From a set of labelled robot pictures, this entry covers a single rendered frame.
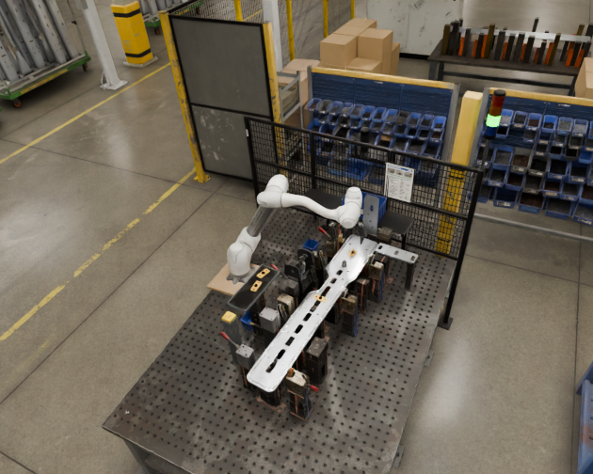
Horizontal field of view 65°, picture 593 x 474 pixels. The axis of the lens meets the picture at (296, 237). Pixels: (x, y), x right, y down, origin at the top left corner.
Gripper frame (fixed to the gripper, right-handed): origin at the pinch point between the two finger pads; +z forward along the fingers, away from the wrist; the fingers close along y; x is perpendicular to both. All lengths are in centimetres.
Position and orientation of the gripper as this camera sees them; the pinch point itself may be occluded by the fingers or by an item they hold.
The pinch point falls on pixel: (352, 239)
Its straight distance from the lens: 317.2
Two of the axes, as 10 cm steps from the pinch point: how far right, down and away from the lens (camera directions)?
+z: 0.6, 7.6, 6.5
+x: 5.2, -5.8, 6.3
